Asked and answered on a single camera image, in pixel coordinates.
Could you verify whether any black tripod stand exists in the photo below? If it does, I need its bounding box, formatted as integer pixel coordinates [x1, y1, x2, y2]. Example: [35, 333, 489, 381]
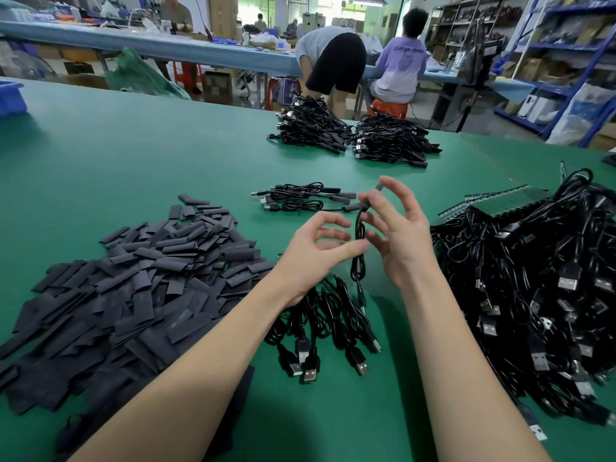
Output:
[433, 4, 506, 133]

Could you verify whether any blue metal shelving rack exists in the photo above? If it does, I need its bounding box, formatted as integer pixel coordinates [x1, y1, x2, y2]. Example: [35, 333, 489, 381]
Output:
[495, 0, 616, 145]

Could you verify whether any person's left forearm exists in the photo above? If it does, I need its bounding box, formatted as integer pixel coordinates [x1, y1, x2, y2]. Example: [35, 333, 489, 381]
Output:
[72, 282, 295, 462]

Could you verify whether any person's right forearm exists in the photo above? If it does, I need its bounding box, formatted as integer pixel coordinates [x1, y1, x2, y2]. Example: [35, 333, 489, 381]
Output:
[404, 266, 554, 462]

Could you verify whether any green plastic bag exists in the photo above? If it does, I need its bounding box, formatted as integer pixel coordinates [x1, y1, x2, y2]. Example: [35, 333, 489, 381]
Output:
[104, 46, 191, 100]

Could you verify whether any long blue work table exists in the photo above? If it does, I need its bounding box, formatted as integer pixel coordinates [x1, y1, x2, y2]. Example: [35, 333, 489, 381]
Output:
[0, 21, 535, 104]

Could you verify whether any blue plastic bin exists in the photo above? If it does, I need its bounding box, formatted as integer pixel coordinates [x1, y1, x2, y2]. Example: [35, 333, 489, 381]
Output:
[0, 80, 28, 118]

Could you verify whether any bundle of black cables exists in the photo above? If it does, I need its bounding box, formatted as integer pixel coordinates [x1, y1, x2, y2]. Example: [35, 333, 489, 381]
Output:
[349, 112, 442, 169]
[268, 94, 355, 155]

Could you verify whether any open cardboard box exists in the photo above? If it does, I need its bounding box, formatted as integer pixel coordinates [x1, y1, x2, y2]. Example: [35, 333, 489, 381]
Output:
[56, 74, 109, 90]

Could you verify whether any orange plastic stool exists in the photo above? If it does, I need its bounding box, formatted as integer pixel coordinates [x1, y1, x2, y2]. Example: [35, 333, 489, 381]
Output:
[368, 98, 410, 120]

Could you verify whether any person's left hand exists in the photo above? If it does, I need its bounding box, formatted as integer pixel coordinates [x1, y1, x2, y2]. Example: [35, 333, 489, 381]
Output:
[272, 210, 371, 306]

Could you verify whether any pile of black sleeve strips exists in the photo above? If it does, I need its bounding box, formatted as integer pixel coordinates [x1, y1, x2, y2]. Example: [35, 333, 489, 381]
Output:
[0, 194, 277, 458]

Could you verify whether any white plastic bag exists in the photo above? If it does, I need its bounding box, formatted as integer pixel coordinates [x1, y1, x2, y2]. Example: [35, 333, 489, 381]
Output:
[547, 83, 616, 146]

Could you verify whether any small upright cardboard box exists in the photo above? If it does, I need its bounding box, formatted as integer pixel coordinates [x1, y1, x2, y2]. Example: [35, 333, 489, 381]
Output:
[202, 70, 235, 105]

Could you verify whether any joined bunch of black cables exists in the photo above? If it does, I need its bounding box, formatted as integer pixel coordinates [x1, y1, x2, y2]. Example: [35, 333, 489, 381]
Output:
[264, 274, 383, 385]

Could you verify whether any person's right hand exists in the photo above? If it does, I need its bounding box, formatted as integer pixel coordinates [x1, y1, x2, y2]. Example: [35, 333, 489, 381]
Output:
[361, 176, 440, 291]

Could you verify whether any green circuit board panel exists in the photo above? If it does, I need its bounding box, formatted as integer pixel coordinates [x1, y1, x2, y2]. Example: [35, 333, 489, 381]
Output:
[438, 184, 556, 223]

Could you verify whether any large pile of black cables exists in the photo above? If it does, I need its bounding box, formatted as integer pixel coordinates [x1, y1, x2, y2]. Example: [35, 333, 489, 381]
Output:
[430, 168, 616, 441]

